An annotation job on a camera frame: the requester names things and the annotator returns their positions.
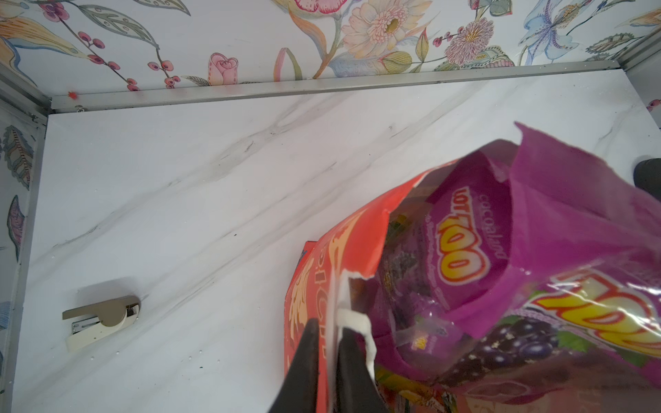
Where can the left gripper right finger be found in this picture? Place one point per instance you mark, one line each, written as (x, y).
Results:
(355, 389)

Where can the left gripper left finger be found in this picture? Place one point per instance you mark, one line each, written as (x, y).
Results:
(299, 390)

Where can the red paper gift bag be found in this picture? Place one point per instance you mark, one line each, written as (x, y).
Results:
(320, 284)

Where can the purple grape candy bag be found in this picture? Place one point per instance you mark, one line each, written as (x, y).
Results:
(521, 270)

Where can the beige stapler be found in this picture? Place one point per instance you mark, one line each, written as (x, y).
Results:
(95, 322)

